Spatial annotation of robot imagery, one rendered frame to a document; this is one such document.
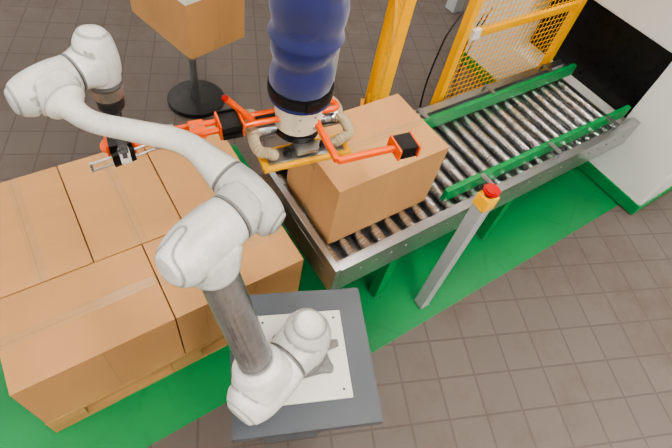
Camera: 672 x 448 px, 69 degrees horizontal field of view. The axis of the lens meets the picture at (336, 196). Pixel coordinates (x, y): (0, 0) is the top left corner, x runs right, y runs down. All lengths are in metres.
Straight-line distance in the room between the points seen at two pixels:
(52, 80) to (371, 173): 1.23
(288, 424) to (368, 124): 1.29
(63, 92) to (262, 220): 0.56
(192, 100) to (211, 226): 2.64
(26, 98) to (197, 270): 0.58
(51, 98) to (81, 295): 1.10
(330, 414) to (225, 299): 0.71
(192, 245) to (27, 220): 1.52
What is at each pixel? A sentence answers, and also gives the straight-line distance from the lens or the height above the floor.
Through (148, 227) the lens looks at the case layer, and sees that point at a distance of 2.37.
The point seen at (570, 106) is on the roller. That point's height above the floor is 0.52.
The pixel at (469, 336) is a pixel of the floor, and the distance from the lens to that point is 2.90.
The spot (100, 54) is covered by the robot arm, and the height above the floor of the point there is 1.65.
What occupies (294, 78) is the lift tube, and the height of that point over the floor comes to 1.49.
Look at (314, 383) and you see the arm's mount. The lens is 1.79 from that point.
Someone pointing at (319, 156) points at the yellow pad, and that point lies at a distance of 1.78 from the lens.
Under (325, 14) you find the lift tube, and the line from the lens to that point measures 1.42.
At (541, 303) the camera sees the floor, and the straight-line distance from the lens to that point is 3.20.
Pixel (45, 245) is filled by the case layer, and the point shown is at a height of 0.54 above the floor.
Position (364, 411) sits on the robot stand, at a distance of 1.81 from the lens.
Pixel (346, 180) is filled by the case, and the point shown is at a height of 0.95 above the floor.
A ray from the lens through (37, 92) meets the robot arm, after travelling 1.35.
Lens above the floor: 2.47
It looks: 51 degrees down
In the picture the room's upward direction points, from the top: 13 degrees clockwise
